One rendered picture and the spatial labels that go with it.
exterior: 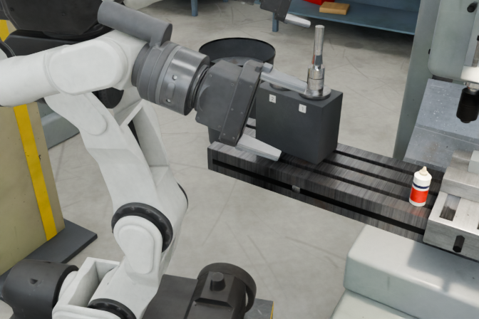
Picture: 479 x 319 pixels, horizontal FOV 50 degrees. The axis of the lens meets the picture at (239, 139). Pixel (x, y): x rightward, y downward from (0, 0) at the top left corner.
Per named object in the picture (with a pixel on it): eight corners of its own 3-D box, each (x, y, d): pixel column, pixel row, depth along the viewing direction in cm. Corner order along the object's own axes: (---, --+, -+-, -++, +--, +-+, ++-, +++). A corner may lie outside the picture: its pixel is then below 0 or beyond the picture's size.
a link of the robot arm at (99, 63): (127, 84, 66) (45, 104, 71) (155, 65, 74) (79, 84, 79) (109, 35, 64) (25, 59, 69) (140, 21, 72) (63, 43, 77)
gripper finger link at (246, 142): (282, 149, 73) (241, 132, 73) (278, 159, 70) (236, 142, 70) (279, 158, 73) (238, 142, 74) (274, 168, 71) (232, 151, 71)
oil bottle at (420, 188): (423, 208, 130) (431, 172, 124) (407, 204, 131) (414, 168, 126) (427, 200, 133) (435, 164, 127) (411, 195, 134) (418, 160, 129)
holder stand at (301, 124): (316, 166, 146) (322, 102, 136) (254, 141, 158) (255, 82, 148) (337, 148, 154) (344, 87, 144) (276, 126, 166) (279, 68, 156)
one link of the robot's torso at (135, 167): (123, 265, 118) (21, 86, 99) (150, 217, 133) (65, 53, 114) (182, 258, 113) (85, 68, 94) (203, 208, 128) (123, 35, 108)
